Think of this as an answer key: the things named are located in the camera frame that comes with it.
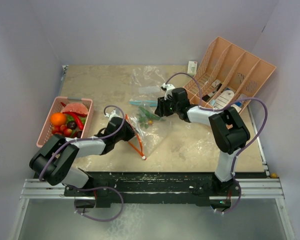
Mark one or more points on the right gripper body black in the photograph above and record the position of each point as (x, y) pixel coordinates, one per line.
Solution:
(167, 107)

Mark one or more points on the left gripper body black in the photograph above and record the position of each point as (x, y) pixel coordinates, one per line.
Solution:
(126, 132)

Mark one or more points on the green fake cucumber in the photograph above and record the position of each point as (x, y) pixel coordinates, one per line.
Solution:
(149, 115)

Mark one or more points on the cherry tomato leaf sprig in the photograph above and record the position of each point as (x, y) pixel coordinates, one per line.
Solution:
(145, 121)

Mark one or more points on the zip bag with orange watermelon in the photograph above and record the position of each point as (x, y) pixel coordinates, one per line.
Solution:
(146, 141)

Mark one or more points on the zip bag with fake fruit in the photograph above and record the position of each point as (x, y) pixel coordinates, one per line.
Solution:
(145, 85)

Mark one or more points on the red fake chili pepper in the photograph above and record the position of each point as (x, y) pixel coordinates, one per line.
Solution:
(78, 115)

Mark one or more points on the fake watermelon slice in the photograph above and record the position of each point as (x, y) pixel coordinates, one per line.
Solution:
(76, 107)

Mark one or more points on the dark purple fake plum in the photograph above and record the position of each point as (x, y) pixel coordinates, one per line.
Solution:
(71, 125)

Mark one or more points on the orange fake orange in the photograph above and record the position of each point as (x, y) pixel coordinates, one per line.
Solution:
(58, 119)

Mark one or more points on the pink plastic basket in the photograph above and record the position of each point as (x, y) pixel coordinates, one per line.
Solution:
(69, 117)

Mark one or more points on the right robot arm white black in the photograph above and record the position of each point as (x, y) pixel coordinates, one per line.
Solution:
(229, 131)

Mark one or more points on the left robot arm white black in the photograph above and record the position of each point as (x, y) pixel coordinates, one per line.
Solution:
(53, 162)

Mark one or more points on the small white green box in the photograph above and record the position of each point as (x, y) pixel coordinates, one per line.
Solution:
(192, 68)

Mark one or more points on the orange desk organizer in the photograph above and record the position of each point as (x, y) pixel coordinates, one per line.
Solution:
(226, 66)

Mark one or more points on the white medicine box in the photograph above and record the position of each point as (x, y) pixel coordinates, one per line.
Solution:
(238, 109)

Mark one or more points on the small yellow ball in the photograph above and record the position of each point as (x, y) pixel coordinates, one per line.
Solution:
(273, 176)

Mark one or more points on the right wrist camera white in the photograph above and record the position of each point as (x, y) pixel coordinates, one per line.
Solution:
(167, 88)

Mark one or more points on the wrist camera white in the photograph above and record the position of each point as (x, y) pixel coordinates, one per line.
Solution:
(167, 88)
(114, 113)

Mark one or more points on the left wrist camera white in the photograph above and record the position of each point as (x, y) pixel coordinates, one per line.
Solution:
(114, 113)

